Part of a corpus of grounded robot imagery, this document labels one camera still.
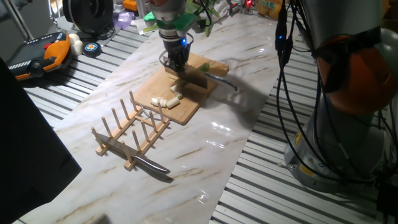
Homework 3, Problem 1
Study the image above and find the wooden peg rack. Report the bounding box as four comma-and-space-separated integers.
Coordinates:
90, 90, 171, 172

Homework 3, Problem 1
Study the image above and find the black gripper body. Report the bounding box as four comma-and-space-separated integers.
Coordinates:
163, 37, 190, 62

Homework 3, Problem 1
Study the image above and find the purple plastic bag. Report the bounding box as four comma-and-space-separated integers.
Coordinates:
111, 11, 135, 30

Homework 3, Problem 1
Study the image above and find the marble pattern table mat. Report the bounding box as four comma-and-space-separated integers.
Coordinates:
18, 12, 296, 224

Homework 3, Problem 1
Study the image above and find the upright aluminium frame post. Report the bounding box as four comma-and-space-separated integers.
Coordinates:
5, 0, 35, 41

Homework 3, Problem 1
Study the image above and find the black round spool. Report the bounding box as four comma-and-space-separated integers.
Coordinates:
62, 0, 115, 35

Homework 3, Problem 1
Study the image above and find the round blue black tape measure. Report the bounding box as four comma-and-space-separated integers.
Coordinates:
83, 42, 103, 58

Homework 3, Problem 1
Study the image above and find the orange black teach pendant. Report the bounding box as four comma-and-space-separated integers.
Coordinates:
6, 31, 73, 82

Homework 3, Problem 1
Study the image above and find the pointed steel kitchen knife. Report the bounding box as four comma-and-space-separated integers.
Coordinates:
95, 133, 171, 175

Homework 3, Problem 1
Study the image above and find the steel cleaver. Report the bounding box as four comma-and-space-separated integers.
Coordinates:
164, 60, 239, 92

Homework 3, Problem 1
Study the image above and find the wooden cutting board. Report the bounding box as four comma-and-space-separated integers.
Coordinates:
132, 49, 230, 126

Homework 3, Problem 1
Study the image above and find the clear bag of yellow fruit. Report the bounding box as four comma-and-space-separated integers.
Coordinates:
255, 0, 282, 20

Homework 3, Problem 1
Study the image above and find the small white rounded object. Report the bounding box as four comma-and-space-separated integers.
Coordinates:
68, 33, 84, 57

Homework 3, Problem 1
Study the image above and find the orange plastic tool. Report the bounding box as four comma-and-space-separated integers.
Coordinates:
122, 0, 139, 12

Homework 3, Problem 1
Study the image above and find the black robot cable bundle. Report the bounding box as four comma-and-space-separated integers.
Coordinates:
192, 0, 398, 187

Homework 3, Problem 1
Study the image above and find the long white scallion piece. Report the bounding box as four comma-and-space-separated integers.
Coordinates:
165, 96, 181, 110

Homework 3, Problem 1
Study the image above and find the green wrist mount plate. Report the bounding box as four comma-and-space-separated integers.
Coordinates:
143, 11, 198, 32

